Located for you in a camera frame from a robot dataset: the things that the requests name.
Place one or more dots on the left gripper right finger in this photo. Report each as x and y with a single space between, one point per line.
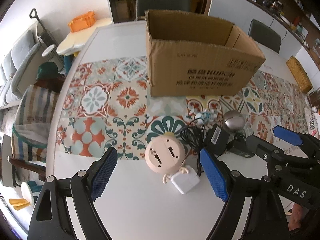
266 217

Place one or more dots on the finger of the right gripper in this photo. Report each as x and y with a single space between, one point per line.
290 134
276 156

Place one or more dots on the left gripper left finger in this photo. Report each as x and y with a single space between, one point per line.
51 218

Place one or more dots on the black rectangular device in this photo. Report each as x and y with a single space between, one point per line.
238 146

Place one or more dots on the black power adapter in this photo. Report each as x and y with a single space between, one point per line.
216 140

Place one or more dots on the white square charger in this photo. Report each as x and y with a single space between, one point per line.
184 182

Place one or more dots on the pink round toy clock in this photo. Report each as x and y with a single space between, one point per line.
166 155

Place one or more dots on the person's right hand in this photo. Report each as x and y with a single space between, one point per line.
297 215

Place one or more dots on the white printed snack bag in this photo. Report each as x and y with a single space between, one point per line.
312 121

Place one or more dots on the silver egg-shaped case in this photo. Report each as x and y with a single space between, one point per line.
233 121

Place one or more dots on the small blue white figurine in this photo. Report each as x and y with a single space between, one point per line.
205 117

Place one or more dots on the dark green chair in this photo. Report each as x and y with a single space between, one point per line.
264 35
144 5

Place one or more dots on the patterned table runner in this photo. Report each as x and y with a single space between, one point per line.
108 104

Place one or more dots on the brown cardboard box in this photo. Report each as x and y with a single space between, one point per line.
193 54

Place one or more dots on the grey sofa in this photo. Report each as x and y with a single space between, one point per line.
20 66

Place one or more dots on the cream flower-shaped side table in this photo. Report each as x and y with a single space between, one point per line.
74 42

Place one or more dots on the upright vacuum cleaner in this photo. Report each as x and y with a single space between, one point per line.
43 34

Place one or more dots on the orange plastic crate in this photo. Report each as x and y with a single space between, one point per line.
81 22

